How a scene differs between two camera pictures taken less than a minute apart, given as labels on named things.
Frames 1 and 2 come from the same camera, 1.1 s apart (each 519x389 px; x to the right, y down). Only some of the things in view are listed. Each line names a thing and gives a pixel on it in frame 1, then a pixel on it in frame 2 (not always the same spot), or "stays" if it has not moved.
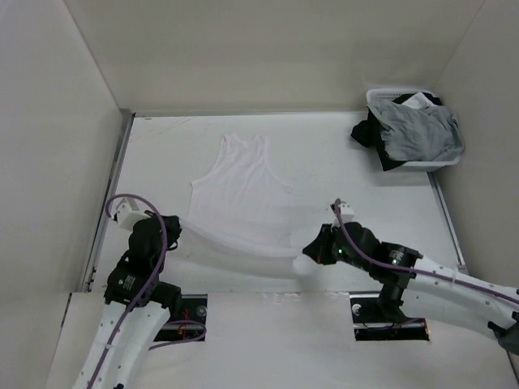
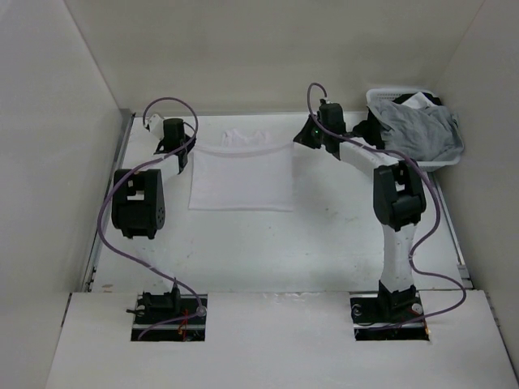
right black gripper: [318, 248] to [302, 137]
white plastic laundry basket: [392, 95] stays
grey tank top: [413, 134] stays
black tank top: [368, 132] stays
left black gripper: [173, 228] to [190, 147]
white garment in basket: [418, 101] stays
